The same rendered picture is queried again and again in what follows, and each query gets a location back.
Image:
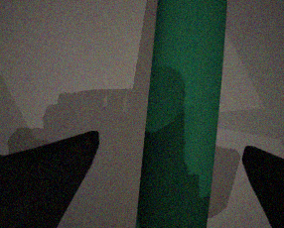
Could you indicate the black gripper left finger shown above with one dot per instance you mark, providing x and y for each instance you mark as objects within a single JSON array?
[{"x": 38, "y": 185}]

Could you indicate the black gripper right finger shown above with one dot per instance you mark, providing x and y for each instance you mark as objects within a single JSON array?
[{"x": 266, "y": 175}]

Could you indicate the green cylinder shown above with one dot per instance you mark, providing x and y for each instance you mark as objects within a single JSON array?
[{"x": 182, "y": 113}]

